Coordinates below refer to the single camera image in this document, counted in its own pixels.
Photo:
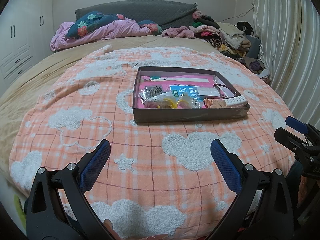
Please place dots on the tan bed sheet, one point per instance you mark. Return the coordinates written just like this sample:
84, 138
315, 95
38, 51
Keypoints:
22, 95

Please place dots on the grey headboard cushion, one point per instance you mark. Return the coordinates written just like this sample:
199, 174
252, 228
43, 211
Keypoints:
165, 13

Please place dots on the person right hand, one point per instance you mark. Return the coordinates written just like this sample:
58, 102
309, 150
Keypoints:
305, 185

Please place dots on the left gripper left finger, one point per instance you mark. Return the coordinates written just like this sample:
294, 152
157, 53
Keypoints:
57, 207

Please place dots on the rhinestone clip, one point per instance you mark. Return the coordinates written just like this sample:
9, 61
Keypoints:
153, 90

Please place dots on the red bead earring card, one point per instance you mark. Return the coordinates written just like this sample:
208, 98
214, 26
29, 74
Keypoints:
208, 92

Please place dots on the white wardrobe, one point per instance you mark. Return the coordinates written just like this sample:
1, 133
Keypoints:
26, 32

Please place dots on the pile of clothes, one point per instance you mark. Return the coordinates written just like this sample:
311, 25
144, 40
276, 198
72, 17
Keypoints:
236, 41

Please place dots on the orange plaid cloud blanket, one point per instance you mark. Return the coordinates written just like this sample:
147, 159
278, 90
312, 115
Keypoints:
160, 178

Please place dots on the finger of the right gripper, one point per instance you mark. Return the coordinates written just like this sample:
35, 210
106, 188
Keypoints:
288, 140
297, 125

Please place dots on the pink book in box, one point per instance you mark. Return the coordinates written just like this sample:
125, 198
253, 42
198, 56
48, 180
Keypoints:
178, 90

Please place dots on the white hair claw clip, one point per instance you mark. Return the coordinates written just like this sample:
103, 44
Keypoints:
237, 101

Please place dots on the navy floral pillow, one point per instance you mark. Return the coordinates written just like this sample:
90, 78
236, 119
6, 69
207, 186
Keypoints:
91, 22

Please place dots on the white striped curtain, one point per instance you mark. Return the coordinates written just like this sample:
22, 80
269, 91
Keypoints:
289, 34

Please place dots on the pink quilt on bed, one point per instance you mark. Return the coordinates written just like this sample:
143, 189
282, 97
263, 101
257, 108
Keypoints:
116, 29

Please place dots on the clear bag with bracelet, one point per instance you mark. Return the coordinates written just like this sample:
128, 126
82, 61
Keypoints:
195, 104

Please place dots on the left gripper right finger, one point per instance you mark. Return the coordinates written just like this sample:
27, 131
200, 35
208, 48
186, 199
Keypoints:
262, 206

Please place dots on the dark shallow cardboard box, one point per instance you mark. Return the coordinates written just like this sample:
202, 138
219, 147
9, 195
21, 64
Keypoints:
142, 116

